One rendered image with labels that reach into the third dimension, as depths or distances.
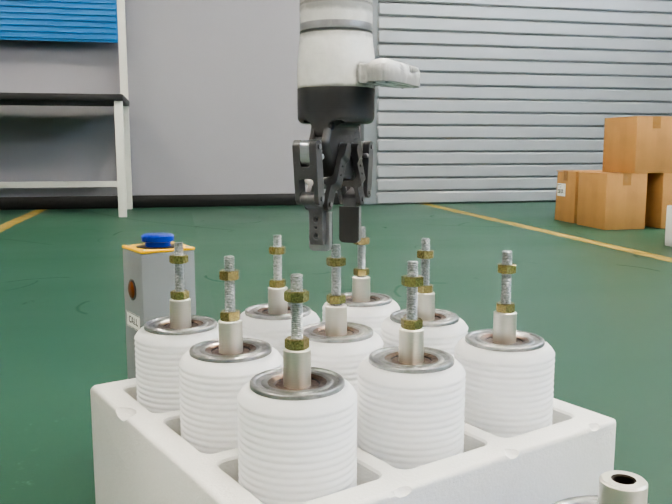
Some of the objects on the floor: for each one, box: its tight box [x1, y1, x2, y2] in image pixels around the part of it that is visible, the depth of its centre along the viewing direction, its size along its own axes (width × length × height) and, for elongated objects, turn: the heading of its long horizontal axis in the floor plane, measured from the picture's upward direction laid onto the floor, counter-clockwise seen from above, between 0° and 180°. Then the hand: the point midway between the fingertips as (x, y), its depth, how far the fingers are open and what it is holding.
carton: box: [577, 172, 648, 230], centre depth 412 cm, size 30×24×30 cm
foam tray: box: [90, 378, 616, 504], centre depth 78 cm, size 39×39×18 cm
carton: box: [555, 170, 603, 223], centre depth 444 cm, size 30×24×30 cm
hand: (336, 233), depth 74 cm, fingers open, 6 cm apart
